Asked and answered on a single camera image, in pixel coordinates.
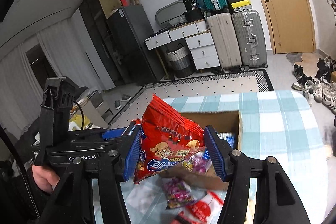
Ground patterned floor rug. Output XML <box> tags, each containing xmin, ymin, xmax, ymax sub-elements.
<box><xmin>109</xmin><ymin>69</ymin><xmax>273</xmax><ymax>128</ymax></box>

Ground shoes on floor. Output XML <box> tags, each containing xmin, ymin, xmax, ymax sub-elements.
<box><xmin>291</xmin><ymin>56</ymin><xmax>335</xmax><ymax>114</ymax></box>

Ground oval mirror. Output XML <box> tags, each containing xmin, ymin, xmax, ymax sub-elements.
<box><xmin>155</xmin><ymin>0</ymin><xmax>187</xmax><ymax>28</ymax></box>

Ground white drawer dresser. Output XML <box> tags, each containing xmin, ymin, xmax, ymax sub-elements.
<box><xmin>144</xmin><ymin>19</ymin><xmax>220</xmax><ymax>71</ymax></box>

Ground purple grape candy bag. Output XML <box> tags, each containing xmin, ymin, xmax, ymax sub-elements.
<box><xmin>161</xmin><ymin>152</ymin><xmax>212</xmax><ymax>209</ymax></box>

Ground brown cardboard SF box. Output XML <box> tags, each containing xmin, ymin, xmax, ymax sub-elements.
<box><xmin>159</xmin><ymin>110</ymin><xmax>242</xmax><ymax>190</ymax></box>

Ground red snack packet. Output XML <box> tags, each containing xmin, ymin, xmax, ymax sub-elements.
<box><xmin>171</xmin><ymin>191</ymin><xmax>224</xmax><ymax>224</ymax></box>

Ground beige hard suitcase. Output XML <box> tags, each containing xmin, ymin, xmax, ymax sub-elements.
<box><xmin>206</xmin><ymin>12</ymin><xmax>242</xmax><ymax>71</ymax></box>

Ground striped laundry basket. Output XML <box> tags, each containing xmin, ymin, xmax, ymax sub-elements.
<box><xmin>166</xmin><ymin>43</ymin><xmax>195</xmax><ymax>79</ymax></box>

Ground wooden door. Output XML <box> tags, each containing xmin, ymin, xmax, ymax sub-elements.
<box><xmin>261</xmin><ymin>0</ymin><xmax>315</xmax><ymax>53</ymax></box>

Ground grey slippers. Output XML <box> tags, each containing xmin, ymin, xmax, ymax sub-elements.
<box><xmin>114</xmin><ymin>94</ymin><xmax>131</xmax><ymax>110</ymax></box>

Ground black refrigerator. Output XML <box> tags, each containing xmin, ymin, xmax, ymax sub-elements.
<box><xmin>107</xmin><ymin>5</ymin><xmax>165</xmax><ymax>85</ymax></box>

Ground teal plaid tablecloth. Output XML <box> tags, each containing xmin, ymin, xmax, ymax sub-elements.
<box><xmin>121</xmin><ymin>90</ymin><xmax>329</xmax><ymax>223</ymax></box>

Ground red chip bag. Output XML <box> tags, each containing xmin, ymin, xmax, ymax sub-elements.
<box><xmin>133</xmin><ymin>95</ymin><xmax>206</xmax><ymax>184</ymax></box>

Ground silver hard suitcase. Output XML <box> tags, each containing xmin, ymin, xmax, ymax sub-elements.
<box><xmin>231</xmin><ymin>10</ymin><xmax>268</xmax><ymax>71</ymax></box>

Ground person's left hand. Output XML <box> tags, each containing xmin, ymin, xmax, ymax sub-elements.
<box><xmin>32</xmin><ymin>165</ymin><xmax>60</xmax><ymax>193</ymax></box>

